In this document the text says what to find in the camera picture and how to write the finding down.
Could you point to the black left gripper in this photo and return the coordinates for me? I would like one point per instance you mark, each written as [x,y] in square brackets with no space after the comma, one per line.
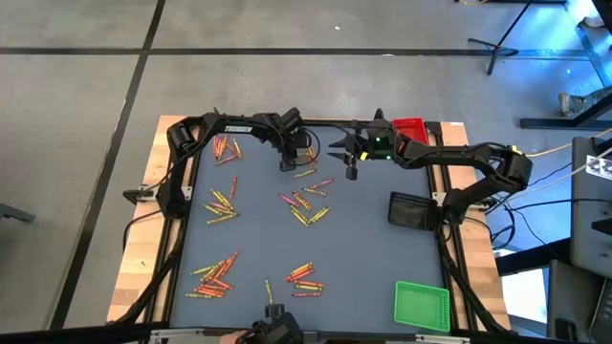
[292,143]

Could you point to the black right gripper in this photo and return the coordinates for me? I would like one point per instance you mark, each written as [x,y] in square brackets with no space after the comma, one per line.
[382,141]

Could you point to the red crayon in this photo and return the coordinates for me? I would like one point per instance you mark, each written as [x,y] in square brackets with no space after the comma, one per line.
[306,294]
[229,264]
[313,153]
[231,149]
[299,276]
[321,183]
[233,187]

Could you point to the yellow green crayon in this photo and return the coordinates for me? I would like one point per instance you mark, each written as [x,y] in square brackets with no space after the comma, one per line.
[203,270]
[269,291]
[319,214]
[299,217]
[222,219]
[213,210]
[309,287]
[198,295]

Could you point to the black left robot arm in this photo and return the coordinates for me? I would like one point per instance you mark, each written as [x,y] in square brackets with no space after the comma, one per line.
[239,128]

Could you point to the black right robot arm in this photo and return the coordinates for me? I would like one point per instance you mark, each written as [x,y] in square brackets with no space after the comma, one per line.
[459,155]

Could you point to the red plastic basket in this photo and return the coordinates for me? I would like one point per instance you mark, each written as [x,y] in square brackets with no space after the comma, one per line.
[411,128]

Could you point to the black plastic basket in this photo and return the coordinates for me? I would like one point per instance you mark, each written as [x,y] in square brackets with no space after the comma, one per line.
[411,210]

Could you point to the grey table mat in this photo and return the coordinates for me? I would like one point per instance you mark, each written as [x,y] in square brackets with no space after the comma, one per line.
[358,248]

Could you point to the yellow power plug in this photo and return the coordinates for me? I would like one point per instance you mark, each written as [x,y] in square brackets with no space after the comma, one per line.
[516,149]

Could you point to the green plastic basket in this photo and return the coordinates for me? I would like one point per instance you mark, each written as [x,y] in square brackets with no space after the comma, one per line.
[421,306]

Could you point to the person's hand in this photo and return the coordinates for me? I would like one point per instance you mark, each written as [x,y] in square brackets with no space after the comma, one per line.
[235,338]

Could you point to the black floor stand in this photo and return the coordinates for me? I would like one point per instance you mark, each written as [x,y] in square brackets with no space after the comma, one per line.
[507,33]

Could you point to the person's shoe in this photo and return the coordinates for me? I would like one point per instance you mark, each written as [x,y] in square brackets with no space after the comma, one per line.
[571,102]
[594,21]

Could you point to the grey cabinet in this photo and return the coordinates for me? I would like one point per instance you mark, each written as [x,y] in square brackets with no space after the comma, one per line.
[588,229]

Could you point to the printed marker tag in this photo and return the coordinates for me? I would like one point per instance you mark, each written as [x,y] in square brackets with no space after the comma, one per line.
[601,167]

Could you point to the person's leg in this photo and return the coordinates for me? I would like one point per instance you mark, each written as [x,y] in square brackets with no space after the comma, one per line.
[600,95]

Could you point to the grey box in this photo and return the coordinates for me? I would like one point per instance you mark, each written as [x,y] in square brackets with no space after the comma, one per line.
[574,296]

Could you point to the grey floor object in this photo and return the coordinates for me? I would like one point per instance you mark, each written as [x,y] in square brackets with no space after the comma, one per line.
[14,212]

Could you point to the black aluminium table frame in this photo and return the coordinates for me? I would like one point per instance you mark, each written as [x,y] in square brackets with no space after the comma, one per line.
[334,121]

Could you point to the black frame clamp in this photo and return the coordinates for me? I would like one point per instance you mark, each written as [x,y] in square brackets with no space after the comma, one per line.
[216,113]
[379,114]

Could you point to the white metal bracket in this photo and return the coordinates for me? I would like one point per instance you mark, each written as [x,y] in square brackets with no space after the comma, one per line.
[436,196]
[187,193]

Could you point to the black table-level camera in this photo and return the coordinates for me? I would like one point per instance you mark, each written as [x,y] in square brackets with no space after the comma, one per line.
[277,329]

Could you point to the black desk frame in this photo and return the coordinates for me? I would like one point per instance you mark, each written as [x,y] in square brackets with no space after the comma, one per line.
[564,123]

